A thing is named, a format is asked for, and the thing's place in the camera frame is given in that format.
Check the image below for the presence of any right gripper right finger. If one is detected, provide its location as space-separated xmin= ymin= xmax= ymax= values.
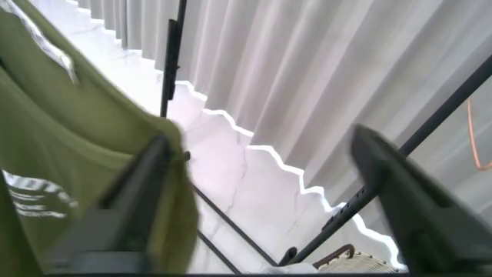
xmin=351 ymin=123 xmax=492 ymax=275

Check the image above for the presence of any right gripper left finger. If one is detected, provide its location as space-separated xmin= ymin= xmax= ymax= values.
xmin=42 ymin=135 xmax=172 ymax=274

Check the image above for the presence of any green printed shirt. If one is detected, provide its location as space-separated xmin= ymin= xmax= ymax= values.
xmin=0 ymin=0 xmax=199 ymax=276

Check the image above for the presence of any pink clothes hanger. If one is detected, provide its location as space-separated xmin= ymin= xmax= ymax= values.
xmin=466 ymin=98 xmax=492 ymax=172

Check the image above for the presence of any white laundry basket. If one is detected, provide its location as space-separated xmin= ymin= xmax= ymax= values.
xmin=313 ymin=244 xmax=401 ymax=274

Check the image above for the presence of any black clothes rack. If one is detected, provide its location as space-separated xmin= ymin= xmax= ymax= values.
xmin=159 ymin=0 xmax=492 ymax=276

